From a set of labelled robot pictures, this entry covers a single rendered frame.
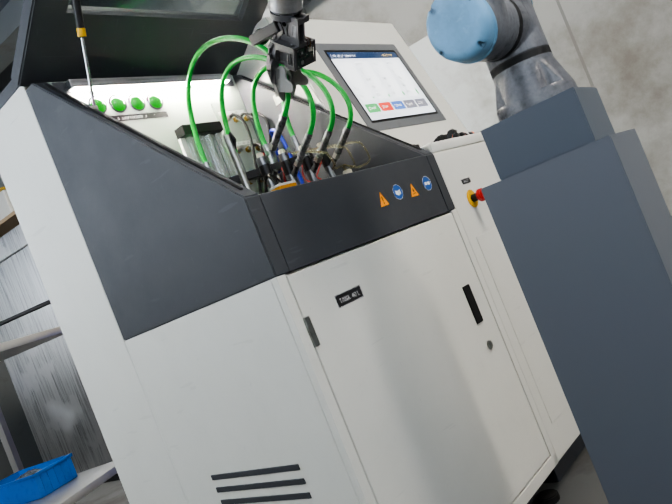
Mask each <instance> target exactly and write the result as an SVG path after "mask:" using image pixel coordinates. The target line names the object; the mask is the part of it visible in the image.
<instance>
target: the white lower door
mask: <svg viewBox="0 0 672 504"><path fill-rule="evenodd" d="M286 279H287V281H288V284H289V286H290V289H291V291H292V294H293V296H294V299H295V301H296V304H297V306H298V309H299V311H300V314H301V316H302V319H303V321H304V324H305V326H306V329H307V331H308V334H309V336H310V339H311V341H312V344H313V346H314V349H315V351H316V353H317V356H318V358H319V361H320V363H321V366H322V368H323V371H324V373H325V376H326V378H327V381H328V383H329V386H330V388H331V391H332V393H333V396H334V398H335V401H336V403H337V406H338V408H339V411H340V413H341V416H342V418H343V421H344V423H345V426H346V428H347V431H348V433H349V436H350V438H351V441H352V443H353V446H354V448H355V451H356V453H357V456H358V458H359V461H360V463H361V466H362V468H363V471H364V473H365V476H366V478H367V481H368V483H369V486H370V488H371V491H372V493H373V496H374V498H375V501H376V503H377V504H511V503H512V502H513V501H514V500H515V498H516V497H517V496H518V495H519V493H520V492H521V491H522V490H523V488H524V487H525V486H526V485H527V483H528V482H529V481H530V480H531V478H532V477H533V476H534V475H535V473H536V472H537V471H538V470H539V468H540V467H541V466H542V464H543V463H544V462H545V461H546V459H547V458H548V457H549V452H548V450H547V447H546V445H545V442H544V440H543V437H542V435H541V432H540V430H539V427H538V425H537V422H536V420H535V418H534V415H533V413H532V410H531V408H530V405H529V403H528V400H527V398H526V395H525V393H524V390H523V388H522V386H521V383H520V381H519V378H518V376H517V373H516V371H515V368H514V366H513V363H512V361H511V359H510V356H509V354H508V351H507V349H506V346H505V344H504V341H503V339H502V336H501V334H500V331H499V329H498V327H497V324H496V322H495V319H494V317H493V314H492V312H491V309H490V307H489V304H488V302H487V299H486V297H485V295H484V292H483V290H482V287H481V285H480V282H479V280H478V277H477V275H476V272H475V270H474V267H473V265H472V263H471V260H470V258H469V255H468V253H467V250H466V248H465V245H464V243H463V240H462V238H461V235H460V233H459V231H458V228H457V226H456V223H455V221H454V218H453V216H452V213H448V214H445V215H443V216H440V217H437V218H435V219H432V220H430V221H427V222H424V223H422V224H419V225H417V226H414V227H411V228H409V229H406V230H403V231H401V232H398V233H396V234H393V235H390V236H388V237H385V238H383V239H380V240H377V241H375V242H372V243H370V244H367V245H364V246H362V247H359V248H357V249H354V250H351V251H349V252H346V253H344V254H341V255H338V256H336V257H333V258H331V259H328V260H325V261H323V262H320V263H318V264H315V265H312V266H310V267H307V268H305V269H302V270H299V271H297V272H294V273H292V274H289V275H287V276H286Z"/></svg>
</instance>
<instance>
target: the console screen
mask: <svg viewBox="0 0 672 504"><path fill-rule="evenodd" d="M315 45H316V51H317V52H318V54H319V55H320V57H321V58H322V60H323V61H324V63H325V64H326V66H327V67H328V69H329V70H330V72H331V73H332V75H333V76H334V78H335V79H336V81H337V82H338V84H339V85H340V86H341V87H342V88H343V89H344V90H345V92H346V93H347V95H348V97H349V99H350V101H351V103H352V104H353V106H354V107H355V109H356V110H357V112H358V113H359V115H360V116H361V118H362V119H363V121H364V122H365V124H366V125H367V126H368V127H370V128H373V129H375V130H378V131H383V130H389V129H395V128H401V127H407V126H413V125H419V124H425V123H431V122H437V121H444V120H446V118H445V117H444V115H443V114H442V112H441V111H440V109H439V108H438V107H437V105H436V104H435V102H434V101H433V99H432V98H431V97H430V95H429V94H428V92H427V91H426V90H425V88H424V87H423V85H422V84H421V82H420V81H419V80H418V78H417V77H416V75H415V74H414V72H413V71H412V70H411V68H410V67H409V65H408V64H407V62H406V61H405V60H404V58H403V57H402V55H401V54H400V52H399V51H398V50H397V48H396V47H395V45H394V44H326V43H315Z"/></svg>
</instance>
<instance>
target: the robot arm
mask: <svg viewBox="0 0 672 504"><path fill-rule="evenodd" d="M268 9H269V10H270V18H271V19H272V20H274V21H273V22H272V23H270V24H268V25H267V26H265V27H263V28H259V29H257V30H256V31H255V32H254V33H253V34H251V35H250V36H249V40H250V42H251V45H252V46H255V45H258V44H259V45H264V44H266V43H267V42H268V41H269V40H270V43H269V45H268V54H266V55H267V62H266V69H267V73H268V76H269V79H270V82H271V83H272V85H273V88H274V90H275V92H276V94H277V95H278V97H279V98H280V100H281V101H283V102H284V101H285V93H291V97H293V96H294V94H295V91H296V86H297V85H308V83H309V80H308V77H307V76H306V75H305V74H303V73H302V71H301V68H303V67H305V66H307V65H309V64H311V63H313V62H316V45H315V39H313V38H310V37H307V36H305V23H306V22H308V21H309V15H308V14H305V13H303V0H268ZM426 28H427V34H428V38H429V40H430V43H431V45H432V46H433V48H434V49H435V50H436V51H437V53H439V54H440V55H441V56H442V57H444V58H445V59H448V60H450V61H454V62H458V63H463V64H472V63H476V62H485V63H486V65H487V68H488V70H489V72H490V75H491V77H492V80H493V82H494V85H495V98H496V112H497V117H498V120H499V122H500V121H502V120H504V119H507V118H509V117H511V116H513V115H515V114H517V113H519V112H521V111H523V110H525V109H527V108H530V107H532V106H534V105H536V104H538V103H540V102H542V101H544V100H546V99H548V98H550V97H553V96H555V95H557V94H559V93H561V92H563V91H565V90H567V89H569V88H571V87H577V84H576V82H575V80H574V79H573V78H572V77H571V76H570V74H569V73H568V72H567V71H566V70H565V69H564V68H563V67H562V65H561V64H560V63H559V62H558V61H557V60H556V59H555V57H554V55H553V53H552V51H551V48H550V46H549V43H548V41H547V39H546V36H545V34H544V31H543V29H542V26H541V24H540V21H539V19H538V17H537V14H536V12H535V9H534V7H533V2H532V0H434V2H433V3H432V5H431V9H430V11H429V12H428V15H427V21H426ZM313 47H314V54H313ZM279 64H282V65H284V66H279ZM287 75H288V78H289V80H288V79H287ZM284 92H285V93H284Z"/></svg>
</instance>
